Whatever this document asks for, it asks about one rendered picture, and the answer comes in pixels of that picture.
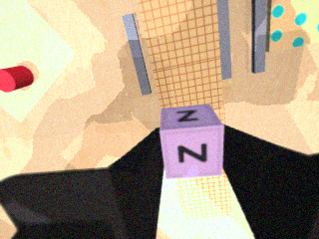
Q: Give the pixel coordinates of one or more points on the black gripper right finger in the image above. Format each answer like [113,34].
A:
[277,188]

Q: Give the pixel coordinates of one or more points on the red cylinder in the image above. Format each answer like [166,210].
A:
[15,78]

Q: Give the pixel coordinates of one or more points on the purple cube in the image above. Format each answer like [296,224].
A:
[191,141]

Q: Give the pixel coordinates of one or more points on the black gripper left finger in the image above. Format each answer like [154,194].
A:
[126,193]

